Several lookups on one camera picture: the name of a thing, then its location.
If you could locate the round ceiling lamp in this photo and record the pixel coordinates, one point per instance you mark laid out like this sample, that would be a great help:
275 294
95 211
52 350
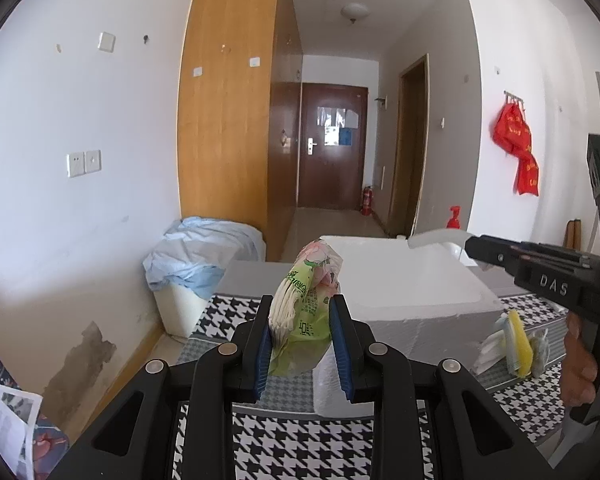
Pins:
355 11

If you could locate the light blue bed sheet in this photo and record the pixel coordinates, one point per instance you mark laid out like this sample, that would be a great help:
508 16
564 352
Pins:
200 250

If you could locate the brown entrance door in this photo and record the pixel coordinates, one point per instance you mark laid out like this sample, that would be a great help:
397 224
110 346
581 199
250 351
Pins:
330 160

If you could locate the brown side door frame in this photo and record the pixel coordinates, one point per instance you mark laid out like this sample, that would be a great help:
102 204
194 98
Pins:
405 150

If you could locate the grey packet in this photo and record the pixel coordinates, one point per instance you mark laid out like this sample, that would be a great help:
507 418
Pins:
540 352

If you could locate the white bin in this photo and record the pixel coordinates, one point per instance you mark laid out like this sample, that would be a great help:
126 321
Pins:
180 310

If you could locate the houndstooth tablecloth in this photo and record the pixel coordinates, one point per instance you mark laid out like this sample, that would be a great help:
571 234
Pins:
280 440

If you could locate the wooden sticks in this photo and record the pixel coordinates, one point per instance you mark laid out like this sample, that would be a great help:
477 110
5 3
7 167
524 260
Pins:
572 232

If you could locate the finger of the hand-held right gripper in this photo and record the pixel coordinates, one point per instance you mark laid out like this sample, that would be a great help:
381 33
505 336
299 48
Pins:
565 256
490 250

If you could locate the yellow and white sponge packets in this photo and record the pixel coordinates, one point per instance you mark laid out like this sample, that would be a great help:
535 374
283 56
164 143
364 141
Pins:
519 342

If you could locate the red fire extinguisher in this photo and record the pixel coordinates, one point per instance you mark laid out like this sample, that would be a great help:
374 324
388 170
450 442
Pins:
367 202

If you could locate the printed paper sheets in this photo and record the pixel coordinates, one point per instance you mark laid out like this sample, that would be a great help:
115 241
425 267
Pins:
5 420

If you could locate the white foam box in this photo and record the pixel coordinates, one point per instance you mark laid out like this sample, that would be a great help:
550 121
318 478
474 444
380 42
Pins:
420 300

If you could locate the white square wall socket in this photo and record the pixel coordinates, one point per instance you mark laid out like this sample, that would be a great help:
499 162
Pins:
106 42

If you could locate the person's right hand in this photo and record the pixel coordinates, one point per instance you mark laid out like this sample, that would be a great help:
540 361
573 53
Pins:
577 360

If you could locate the wooden wardrobe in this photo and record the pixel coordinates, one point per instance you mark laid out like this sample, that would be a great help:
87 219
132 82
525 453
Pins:
225 110

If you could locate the small wall shelf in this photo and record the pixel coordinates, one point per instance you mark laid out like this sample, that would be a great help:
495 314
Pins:
381 101

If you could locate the green plastic snack bag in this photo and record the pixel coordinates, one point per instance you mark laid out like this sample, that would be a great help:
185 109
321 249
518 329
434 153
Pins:
305 310

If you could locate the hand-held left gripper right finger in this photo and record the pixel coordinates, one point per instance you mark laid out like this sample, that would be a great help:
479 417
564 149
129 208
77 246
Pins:
340 360

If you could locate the white face mask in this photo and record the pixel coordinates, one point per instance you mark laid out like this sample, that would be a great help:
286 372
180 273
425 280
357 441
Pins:
490 352

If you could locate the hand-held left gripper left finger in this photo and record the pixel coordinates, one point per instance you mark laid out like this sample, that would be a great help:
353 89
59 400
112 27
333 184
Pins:
262 360

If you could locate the red hanging bags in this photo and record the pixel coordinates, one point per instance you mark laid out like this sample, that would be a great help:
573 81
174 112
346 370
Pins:
517 145

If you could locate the white bottle with red pump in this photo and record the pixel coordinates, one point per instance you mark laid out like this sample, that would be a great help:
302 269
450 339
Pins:
453 217

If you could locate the metal wall hook rack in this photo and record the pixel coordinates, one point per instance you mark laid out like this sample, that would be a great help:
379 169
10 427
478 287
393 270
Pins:
512 95

